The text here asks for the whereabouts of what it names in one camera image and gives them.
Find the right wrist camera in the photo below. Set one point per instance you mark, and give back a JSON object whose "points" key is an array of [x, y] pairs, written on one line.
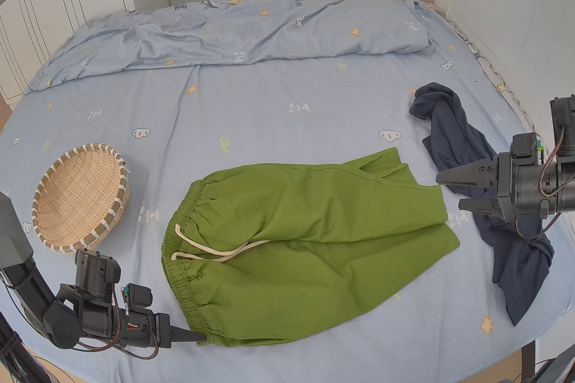
{"points": [[523, 148]]}

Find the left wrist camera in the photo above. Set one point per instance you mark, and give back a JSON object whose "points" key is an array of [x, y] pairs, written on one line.
{"points": [[139, 296]]}

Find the dark blue garment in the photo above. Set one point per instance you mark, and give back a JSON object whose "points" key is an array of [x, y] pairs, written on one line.
{"points": [[453, 125]]}

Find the round woven basket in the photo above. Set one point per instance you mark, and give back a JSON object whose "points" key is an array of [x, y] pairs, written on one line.
{"points": [[76, 201]]}

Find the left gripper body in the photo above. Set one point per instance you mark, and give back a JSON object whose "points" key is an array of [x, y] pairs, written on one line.
{"points": [[139, 329]]}

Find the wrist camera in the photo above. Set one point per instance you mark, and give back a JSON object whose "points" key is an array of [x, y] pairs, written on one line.
{"points": [[139, 296], [523, 148]]}

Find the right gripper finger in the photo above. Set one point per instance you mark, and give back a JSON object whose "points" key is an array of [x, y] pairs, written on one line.
{"points": [[478, 175], [487, 207]]}

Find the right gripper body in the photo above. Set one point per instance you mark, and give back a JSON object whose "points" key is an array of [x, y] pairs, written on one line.
{"points": [[530, 192]]}

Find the pale blue quilt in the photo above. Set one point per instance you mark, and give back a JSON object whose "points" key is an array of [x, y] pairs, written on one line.
{"points": [[269, 31]]}

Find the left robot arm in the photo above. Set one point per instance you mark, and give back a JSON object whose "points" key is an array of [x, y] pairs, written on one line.
{"points": [[58, 318]]}

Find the green shorts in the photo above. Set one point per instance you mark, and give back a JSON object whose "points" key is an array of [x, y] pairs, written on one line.
{"points": [[314, 215]]}

